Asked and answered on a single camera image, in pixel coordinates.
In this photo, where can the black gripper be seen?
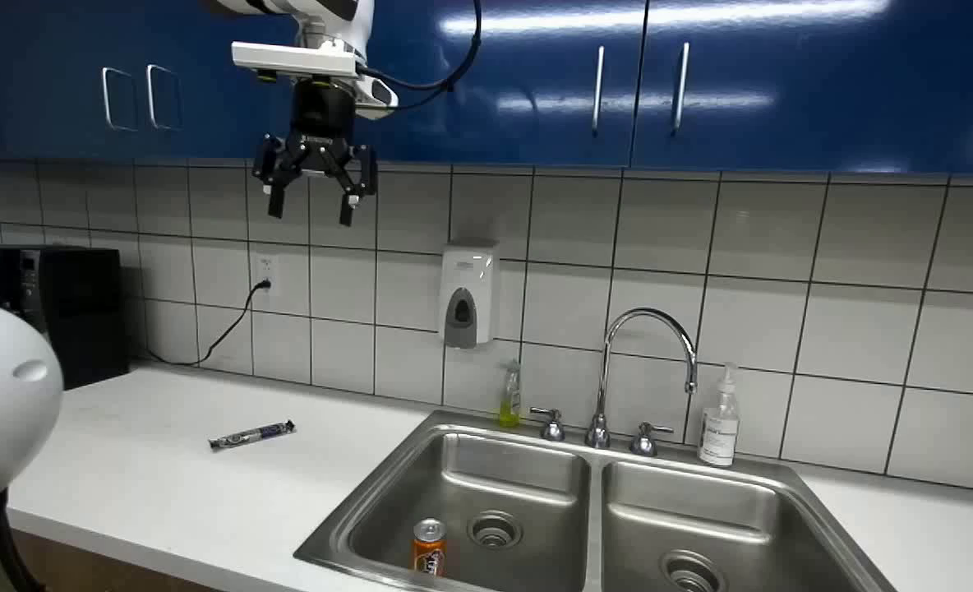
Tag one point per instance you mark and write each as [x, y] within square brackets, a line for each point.
[319, 135]

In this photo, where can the orange drink can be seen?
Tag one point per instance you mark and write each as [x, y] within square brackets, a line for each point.
[427, 546]

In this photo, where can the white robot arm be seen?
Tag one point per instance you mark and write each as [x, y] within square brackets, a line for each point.
[32, 381]

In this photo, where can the stainless steel double sink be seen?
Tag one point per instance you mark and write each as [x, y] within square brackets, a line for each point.
[530, 516]

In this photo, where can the black marker pen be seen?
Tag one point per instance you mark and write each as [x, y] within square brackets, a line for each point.
[252, 436]

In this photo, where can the black microwave oven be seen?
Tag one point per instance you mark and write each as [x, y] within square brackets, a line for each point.
[75, 296]

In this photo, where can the green dish soap bottle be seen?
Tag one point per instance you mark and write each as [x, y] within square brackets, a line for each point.
[508, 411]

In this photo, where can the chrome gooseneck faucet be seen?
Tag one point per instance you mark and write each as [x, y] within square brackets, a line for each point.
[636, 387]

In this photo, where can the blue upper cabinets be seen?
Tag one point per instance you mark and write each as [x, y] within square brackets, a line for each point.
[844, 86]

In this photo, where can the clear pump soap bottle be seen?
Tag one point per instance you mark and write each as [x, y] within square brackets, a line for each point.
[721, 424]

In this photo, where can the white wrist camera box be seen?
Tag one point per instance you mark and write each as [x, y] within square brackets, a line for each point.
[332, 65]

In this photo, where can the white wall soap dispenser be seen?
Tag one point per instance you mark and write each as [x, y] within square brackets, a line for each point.
[469, 283]

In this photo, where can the silver cabinet handle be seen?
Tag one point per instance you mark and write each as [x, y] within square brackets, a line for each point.
[599, 86]
[681, 86]
[157, 94]
[115, 100]

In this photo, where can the left silver cabinet handle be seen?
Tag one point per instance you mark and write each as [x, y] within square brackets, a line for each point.
[115, 100]

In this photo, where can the left chrome faucet handle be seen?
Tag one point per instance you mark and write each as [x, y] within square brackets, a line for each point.
[549, 424]

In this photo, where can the chrome faucet handle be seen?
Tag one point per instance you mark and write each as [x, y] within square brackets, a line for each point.
[644, 439]
[549, 424]

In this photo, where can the right chrome faucet handle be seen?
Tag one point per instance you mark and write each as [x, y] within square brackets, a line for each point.
[644, 439]

